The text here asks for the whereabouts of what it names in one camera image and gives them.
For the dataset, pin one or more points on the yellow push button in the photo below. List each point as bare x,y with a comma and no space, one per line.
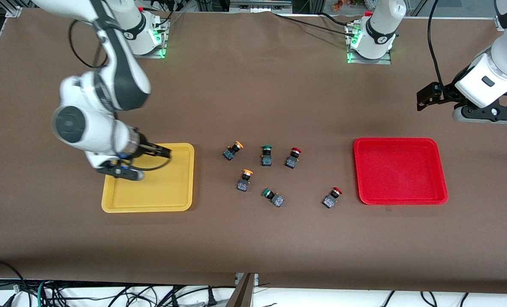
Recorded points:
230,152
243,184

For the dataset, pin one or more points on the red push button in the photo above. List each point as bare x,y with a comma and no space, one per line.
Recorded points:
291,161
329,201

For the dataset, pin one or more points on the brown table cloth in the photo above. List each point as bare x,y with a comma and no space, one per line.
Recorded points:
253,238

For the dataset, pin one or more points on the red plastic tray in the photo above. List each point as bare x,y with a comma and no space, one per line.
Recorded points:
400,170

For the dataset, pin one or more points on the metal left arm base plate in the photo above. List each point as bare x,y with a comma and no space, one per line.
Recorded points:
351,57

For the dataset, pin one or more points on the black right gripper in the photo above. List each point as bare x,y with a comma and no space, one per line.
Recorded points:
148,149

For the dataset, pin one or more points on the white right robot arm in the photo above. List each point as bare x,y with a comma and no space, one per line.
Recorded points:
108,85

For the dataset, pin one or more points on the grey device behind table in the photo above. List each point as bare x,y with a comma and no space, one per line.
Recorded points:
260,5

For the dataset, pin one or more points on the yellow plastic tray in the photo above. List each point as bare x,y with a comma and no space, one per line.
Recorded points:
168,192

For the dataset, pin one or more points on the brown wooden bar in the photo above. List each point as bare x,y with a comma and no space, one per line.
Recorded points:
241,294

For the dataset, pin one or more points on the green push button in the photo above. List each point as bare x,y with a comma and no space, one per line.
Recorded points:
277,199
266,159

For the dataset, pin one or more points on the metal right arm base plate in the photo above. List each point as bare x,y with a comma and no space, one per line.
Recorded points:
161,47

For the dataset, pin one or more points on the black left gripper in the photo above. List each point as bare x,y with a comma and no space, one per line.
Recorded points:
447,92

